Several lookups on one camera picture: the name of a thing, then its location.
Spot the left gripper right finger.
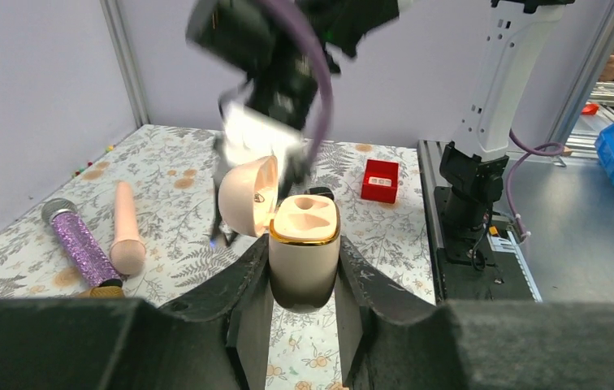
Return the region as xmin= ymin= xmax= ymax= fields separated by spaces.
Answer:
xmin=335 ymin=238 xmax=614 ymax=389

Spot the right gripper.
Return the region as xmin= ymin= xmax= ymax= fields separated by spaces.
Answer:
xmin=218 ymin=54 xmax=325 ymax=189

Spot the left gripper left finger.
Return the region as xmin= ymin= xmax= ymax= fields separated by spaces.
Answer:
xmin=0 ymin=236 xmax=273 ymax=389

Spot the beige charging case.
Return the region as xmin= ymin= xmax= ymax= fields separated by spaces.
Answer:
xmin=217 ymin=156 xmax=340 ymax=313

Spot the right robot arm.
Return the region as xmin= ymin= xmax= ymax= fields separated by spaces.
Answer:
xmin=186 ymin=1 xmax=566 ymax=270

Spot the pink microphone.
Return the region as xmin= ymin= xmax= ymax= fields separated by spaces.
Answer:
xmin=110 ymin=181 xmax=147 ymax=275

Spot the gold microphone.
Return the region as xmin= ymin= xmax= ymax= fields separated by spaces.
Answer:
xmin=76 ymin=286 xmax=125 ymax=299

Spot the red box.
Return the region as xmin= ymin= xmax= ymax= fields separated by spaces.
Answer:
xmin=361 ymin=159 xmax=400 ymax=204

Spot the floral table mat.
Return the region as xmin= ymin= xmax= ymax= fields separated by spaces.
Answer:
xmin=0 ymin=125 xmax=435 ymax=389

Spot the purple glitter microphone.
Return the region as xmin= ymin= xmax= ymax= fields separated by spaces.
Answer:
xmin=41 ymin=198 xmax=123 ymax=288

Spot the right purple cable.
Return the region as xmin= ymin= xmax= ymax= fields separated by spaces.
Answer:
xmin=255 ymin=0 xmax=336 ymax=168

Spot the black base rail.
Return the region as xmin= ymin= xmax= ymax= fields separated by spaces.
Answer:
xmin=417 ymin=141 xmax=542 ymax=302

